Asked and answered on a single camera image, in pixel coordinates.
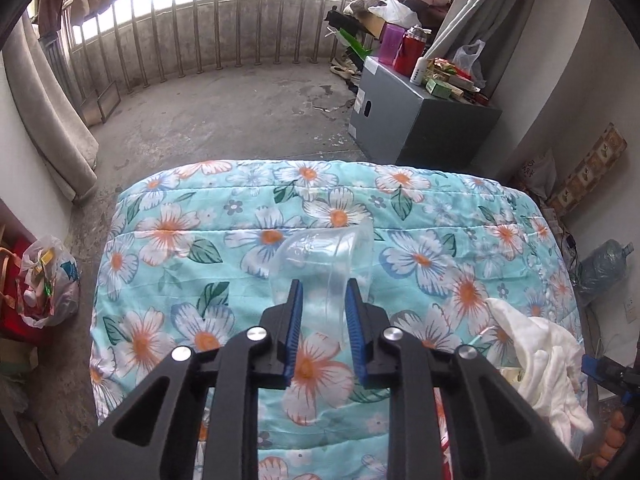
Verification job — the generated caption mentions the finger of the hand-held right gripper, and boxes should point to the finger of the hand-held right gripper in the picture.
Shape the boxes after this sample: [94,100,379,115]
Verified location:
[581,355,626,384]

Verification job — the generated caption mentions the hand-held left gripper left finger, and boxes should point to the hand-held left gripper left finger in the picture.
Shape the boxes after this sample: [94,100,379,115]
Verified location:
[62,279,306,480]

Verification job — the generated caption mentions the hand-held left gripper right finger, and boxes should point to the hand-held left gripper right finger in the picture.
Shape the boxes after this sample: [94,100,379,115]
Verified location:
[345,278,588,480]

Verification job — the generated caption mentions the clear plastic cup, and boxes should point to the clear plastic cup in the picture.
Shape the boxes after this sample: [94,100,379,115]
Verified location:
[269,219,375,348]

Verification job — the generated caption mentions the person's right hand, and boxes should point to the person's right hand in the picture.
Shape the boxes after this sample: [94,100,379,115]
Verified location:
[594,409,633,468]

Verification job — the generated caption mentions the white crumpled cloth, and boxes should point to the white crumpled cloth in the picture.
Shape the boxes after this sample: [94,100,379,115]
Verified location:
[482,297,596,436]

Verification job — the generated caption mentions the empty blue water jug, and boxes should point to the empty blue water jug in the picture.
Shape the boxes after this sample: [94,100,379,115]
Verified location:
[575,240,636,306]

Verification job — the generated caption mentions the floral blue blanket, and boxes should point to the floral blue blanket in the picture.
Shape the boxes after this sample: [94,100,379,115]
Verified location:
[89,160,587,480]

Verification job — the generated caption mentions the patterned cardboard box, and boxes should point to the patterned cardboard box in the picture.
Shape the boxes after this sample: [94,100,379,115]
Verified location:
[547,122,628,216]

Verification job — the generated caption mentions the white printed plastic bag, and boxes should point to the white printed plastic bag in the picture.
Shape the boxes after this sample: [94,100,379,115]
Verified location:
[515,147,558,201]

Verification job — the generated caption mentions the grey cabinet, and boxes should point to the grey cabinet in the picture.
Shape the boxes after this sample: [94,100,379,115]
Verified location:
[348,56,503,171]

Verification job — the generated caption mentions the filled plastic bag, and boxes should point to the filled plastic bag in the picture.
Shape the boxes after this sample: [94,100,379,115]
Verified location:
[15,235,81,328]

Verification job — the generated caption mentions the green box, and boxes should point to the green box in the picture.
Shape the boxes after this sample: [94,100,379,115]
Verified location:
[426,79,463,100]

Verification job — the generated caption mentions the clutter of small packets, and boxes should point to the clutter of small packets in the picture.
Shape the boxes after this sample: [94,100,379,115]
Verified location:
[425,57,491,106]

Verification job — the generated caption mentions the red thermos bottle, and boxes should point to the red thermos bottle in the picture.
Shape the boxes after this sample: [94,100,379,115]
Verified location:
[393,25,428,76]

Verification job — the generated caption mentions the pink plastic cup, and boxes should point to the pink plastic cup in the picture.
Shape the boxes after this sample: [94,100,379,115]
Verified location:
[378,23,407,66]

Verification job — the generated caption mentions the clear plastic bag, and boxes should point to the clear plastic bag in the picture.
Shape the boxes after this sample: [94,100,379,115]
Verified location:
[450,39,488,88]

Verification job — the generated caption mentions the metal railing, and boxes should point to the metal railing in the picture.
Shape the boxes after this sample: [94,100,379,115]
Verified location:
[45,0,391,126]

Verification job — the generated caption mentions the grey bunched curtain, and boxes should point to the grey bunched curtain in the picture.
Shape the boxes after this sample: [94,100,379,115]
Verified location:
[2,12,99,201]

